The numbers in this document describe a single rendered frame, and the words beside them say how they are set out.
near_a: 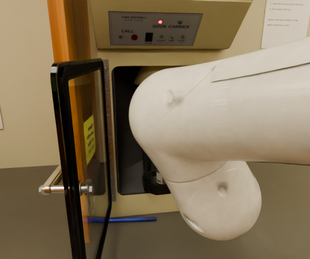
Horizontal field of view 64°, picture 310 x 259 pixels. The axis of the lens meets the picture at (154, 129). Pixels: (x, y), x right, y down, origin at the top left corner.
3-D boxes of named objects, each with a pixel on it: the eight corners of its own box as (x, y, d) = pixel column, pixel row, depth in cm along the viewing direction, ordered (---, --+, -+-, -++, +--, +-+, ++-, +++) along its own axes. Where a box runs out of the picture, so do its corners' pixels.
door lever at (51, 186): (88, 172, 46) (87, 159, 45) (74, 201, 37) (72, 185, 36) (59, 172, 46) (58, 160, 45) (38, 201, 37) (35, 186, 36)
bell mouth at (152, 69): (131, 80, 80) (131, 62, 78) (184, 79, 83) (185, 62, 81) (136, 87, 63) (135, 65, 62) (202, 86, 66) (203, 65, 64)
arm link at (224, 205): (215, 276, 30) (292, 229, 30) (169, 202, 26) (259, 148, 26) (180, 208, 43) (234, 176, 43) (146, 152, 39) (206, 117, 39)
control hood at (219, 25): (96, 49, 58) (92, 1, 55) (226, 49, 63) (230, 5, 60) (91, 48, 47) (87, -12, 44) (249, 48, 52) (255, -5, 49)
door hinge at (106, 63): (107, 202, 70) (97, 59, 59) (115, 201, 71) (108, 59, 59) (107, 205, 69) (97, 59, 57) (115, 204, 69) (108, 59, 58)
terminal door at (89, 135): (111, 206, 69) (102, 57, 57) (84, 318, 40) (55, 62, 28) (108, 206, 69) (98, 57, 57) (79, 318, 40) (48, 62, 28)
